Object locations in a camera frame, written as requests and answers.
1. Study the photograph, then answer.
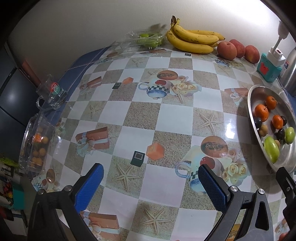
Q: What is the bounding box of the red apple middle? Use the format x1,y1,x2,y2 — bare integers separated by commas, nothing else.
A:
229,39,245,58

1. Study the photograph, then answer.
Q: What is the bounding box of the green guava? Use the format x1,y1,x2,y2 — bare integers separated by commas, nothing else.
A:
285,126,295,145
263,136,280,164

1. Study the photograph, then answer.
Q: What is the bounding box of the glass mug with red logo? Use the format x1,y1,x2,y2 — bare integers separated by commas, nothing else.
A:
36,74,67,111

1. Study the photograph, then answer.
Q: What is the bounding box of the clear tray of green fruit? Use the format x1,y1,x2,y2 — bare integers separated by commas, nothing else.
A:
111,24,167,52

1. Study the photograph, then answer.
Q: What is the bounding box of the brown longan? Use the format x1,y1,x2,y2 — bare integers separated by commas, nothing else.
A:
274,140,280,148
258,124,268,137

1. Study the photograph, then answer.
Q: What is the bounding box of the steel kettle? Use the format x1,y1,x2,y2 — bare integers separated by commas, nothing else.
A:
280,48,296,96

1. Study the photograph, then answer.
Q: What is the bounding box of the teal toy box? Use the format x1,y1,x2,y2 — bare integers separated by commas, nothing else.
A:
257,53,281,82

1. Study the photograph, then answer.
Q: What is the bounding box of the yellow banana bunch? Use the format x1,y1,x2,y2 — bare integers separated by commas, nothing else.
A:
166,16,225,55

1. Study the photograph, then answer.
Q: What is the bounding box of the clear box of small fruit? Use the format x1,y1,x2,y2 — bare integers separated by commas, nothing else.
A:
18,112,55,180

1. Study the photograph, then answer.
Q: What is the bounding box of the red apple front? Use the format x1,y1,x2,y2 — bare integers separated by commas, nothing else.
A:
217,41,237,60

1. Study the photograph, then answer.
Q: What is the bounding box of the small mandarin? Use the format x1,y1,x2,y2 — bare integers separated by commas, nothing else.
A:
265,96,278,110
271,114,283,130

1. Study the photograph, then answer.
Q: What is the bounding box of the steel bowl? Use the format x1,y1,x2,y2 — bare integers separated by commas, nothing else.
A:
247,85,295,173

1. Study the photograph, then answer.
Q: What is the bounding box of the large orange mandarin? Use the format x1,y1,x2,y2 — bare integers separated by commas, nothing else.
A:
254,104,269,122

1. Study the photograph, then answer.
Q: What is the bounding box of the red apple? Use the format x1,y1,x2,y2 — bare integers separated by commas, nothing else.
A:
229,39,245,58
217,41,237,60
244,45,260,64

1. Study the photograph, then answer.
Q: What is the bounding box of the red apple far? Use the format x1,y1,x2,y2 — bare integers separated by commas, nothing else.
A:
244,45,260,64

